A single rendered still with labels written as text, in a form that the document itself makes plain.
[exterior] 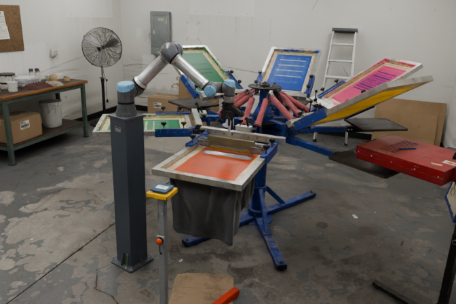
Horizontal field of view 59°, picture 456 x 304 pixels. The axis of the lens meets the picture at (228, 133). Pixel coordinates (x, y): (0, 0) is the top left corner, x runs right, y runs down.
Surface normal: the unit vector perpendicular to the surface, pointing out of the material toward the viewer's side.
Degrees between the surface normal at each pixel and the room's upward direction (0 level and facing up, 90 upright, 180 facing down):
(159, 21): 90
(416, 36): 90
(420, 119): 78
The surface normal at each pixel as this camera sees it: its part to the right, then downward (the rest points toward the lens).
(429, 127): -0.34, 0.05
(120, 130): -0.59, 0.22
